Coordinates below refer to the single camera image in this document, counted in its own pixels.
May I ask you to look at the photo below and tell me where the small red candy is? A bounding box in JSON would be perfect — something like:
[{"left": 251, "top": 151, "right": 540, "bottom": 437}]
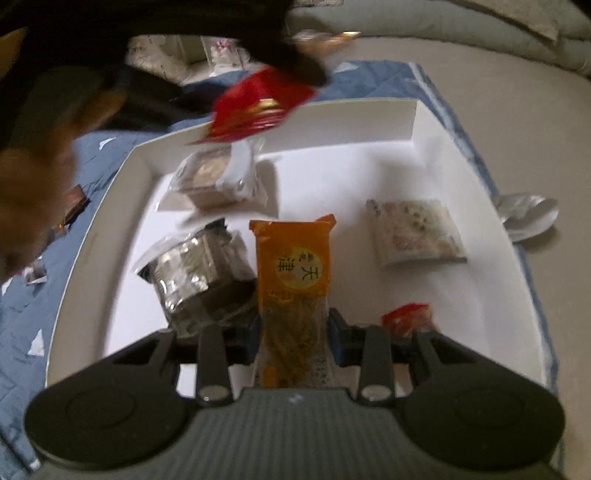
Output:
[{"left": 381, "top": 303, "right": 437, "bottom": 338}]

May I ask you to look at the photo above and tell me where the orange snack packet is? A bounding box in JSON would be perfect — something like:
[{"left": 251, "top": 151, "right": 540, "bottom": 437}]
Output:
[{"left": 249, "top": 214, "right": 335, "bottom": 389}]

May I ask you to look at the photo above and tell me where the dark foil cake packet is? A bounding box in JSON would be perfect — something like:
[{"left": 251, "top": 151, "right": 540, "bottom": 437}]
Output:
[{"left": 132, "top": 218, "right": 256, "bottom": 338}]

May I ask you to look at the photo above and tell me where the white cookie snack packet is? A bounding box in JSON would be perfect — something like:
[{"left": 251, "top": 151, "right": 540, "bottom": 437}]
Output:
[{"left": 366, "top": 199, "right": 467, "bottom": 267}]

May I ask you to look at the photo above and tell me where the small clear candy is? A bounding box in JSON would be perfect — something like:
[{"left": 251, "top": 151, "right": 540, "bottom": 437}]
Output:
[{"left": 21, "top": 256, "right": 47, "bottom": 285}]

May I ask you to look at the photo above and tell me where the clear round pastry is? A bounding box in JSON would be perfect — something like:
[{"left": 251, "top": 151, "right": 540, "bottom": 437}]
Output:
[{"left": 156, "top": 140, "right": 269, "bottom": 212}]

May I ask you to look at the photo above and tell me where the red snack packet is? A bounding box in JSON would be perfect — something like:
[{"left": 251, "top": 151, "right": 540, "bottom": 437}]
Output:
[{"left": 191, "top": 67, "right": 317, "bottom": 145}]

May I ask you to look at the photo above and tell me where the brown foil snack packet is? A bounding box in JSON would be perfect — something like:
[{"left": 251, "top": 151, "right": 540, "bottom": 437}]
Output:
[{"left": 57, "top": 184, "right": 90, "bottom": 228}]

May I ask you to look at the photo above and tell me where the person's hand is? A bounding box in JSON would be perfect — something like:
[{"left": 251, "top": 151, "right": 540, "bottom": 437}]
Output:
[{"left": 1, "top": 1, "right": 327, "bottom": 279}]

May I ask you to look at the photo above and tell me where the white cardboard tray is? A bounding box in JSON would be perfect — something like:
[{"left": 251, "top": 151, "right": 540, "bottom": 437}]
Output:
[{"left": 46, "top": 99, "right": 549, "bottom": 394}]

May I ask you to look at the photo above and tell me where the blue quilted triangle mat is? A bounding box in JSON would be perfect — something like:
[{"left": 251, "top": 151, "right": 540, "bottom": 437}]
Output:
[{"left": 0, "top": 59, "right": 560, "bottom": 480}]

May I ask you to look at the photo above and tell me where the white doll display case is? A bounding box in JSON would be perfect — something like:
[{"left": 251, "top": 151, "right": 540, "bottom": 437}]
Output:
[{"left": 126, "top": 35, "right": 188, "bottom": 83}]

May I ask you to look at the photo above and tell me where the red doll display case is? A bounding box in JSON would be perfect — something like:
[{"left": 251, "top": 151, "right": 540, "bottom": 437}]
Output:
[{"left": 201, "top": 36, "right": 250, "bottom": 76}]

